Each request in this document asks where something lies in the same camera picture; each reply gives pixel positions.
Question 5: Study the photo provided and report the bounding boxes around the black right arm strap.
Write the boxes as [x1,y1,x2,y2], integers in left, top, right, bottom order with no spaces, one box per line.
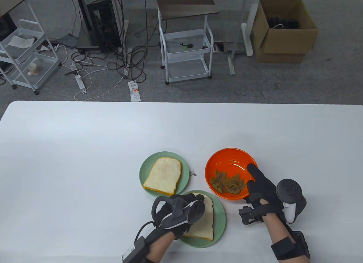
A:
[270,230,311,260]

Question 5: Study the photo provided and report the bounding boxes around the grey metal floor rail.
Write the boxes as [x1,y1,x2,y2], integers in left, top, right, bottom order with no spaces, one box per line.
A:
[213,42,246,75]
[123,19,131,77]

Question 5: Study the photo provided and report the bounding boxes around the person's left hand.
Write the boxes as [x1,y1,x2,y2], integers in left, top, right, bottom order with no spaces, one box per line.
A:
[152,193,205,241]

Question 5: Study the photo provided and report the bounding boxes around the white paper packet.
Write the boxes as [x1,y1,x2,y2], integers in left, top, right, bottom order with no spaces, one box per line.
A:
[127,81,141,102]

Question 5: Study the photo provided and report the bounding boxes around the orange plastic bowl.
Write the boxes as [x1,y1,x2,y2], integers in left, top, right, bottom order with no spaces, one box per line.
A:
[205,148,258,201]

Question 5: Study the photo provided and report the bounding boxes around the black equipment stand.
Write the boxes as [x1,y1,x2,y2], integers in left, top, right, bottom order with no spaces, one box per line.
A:
[74,0,126,54]

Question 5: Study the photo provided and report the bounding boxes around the white cart with dark top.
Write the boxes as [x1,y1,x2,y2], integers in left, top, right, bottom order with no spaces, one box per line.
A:
[156,0,221,85]

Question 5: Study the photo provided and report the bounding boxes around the black wrist box cable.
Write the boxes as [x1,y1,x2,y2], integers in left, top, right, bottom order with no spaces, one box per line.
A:
[135,221,156,241]

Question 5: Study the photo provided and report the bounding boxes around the toast slice with orange crust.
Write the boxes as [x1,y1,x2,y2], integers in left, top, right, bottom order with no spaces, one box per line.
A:
[143,157,182,196]

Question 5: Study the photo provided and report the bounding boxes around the toast slice with pale crust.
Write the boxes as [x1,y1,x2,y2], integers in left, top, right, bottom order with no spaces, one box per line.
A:
[181,194,214,241]

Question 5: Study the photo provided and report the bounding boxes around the white cart with mesh trays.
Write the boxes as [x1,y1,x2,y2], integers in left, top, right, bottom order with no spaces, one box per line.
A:
[0,0,61,95]

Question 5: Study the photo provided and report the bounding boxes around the person's right forearm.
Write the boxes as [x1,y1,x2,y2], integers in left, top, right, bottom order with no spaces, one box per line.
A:
[262,212,295,263]

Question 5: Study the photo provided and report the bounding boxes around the pile of greenish raisins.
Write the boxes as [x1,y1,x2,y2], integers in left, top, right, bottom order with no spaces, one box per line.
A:
[210,170,247,194]

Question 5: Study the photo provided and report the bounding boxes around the brown cardboard box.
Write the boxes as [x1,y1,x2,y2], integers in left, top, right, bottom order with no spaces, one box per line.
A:
[250,0,319,63]

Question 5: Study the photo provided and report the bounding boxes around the white desk leg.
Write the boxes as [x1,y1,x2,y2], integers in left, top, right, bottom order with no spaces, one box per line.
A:
[241,0,261,57]

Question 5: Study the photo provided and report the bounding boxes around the person's right hand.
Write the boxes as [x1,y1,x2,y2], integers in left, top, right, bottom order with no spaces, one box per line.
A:
[243,164,284,218]

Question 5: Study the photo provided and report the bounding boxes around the grey hand controller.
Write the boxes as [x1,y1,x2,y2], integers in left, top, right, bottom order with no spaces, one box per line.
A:
[151,196,205,230]
[276,179,307,224]

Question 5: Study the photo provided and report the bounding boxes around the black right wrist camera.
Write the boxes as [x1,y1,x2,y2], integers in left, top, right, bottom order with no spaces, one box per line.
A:
[238,206,265,225]

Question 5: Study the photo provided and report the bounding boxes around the crumpled white paper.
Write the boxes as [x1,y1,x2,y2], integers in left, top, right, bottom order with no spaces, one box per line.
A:
[7,36,36,48]

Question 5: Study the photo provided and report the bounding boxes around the white power strip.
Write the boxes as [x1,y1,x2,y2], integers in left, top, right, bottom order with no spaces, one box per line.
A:
[70,64,88,94]

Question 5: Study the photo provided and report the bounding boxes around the white floor cable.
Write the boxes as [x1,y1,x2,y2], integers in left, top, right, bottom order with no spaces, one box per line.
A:
[74,70,124,102]

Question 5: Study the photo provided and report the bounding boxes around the black items with white cable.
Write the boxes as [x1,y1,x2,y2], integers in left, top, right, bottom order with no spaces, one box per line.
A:
[265,16,299,29]

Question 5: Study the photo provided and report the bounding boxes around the black labelled wrist box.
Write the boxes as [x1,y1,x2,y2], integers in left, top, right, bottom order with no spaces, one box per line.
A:
[122,236,148,263]

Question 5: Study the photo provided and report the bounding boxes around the tangle of black cables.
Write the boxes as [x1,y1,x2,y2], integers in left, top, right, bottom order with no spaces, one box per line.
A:
[71,0,170,85]

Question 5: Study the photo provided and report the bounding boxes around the green round plate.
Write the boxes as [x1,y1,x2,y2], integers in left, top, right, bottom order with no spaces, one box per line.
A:
[139,152,190,197]
[170,190,226,248]

